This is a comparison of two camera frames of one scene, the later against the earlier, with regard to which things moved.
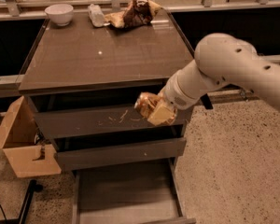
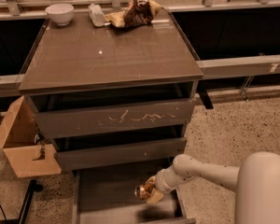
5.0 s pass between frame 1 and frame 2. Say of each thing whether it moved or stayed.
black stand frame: stayed
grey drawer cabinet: stayed
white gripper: moved
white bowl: stayed
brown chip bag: stayed
